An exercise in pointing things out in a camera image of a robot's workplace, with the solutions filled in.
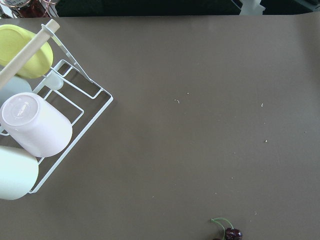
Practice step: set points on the dark red cherry pair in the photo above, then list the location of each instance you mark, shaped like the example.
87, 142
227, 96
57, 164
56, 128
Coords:
229, 232

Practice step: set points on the pink plastic cup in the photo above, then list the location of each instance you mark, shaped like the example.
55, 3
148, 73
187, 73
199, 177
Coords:
35, 124

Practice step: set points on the grey-blue plastic cup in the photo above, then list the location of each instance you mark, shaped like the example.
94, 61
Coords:
14, 86

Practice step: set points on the yellow plastic cup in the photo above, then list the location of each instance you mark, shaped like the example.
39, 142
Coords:
12, 39

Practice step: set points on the white wire cup rack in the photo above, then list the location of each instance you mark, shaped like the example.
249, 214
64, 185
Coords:
68, 88

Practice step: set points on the wooden rack handle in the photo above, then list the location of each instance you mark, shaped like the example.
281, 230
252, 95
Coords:
46, 32

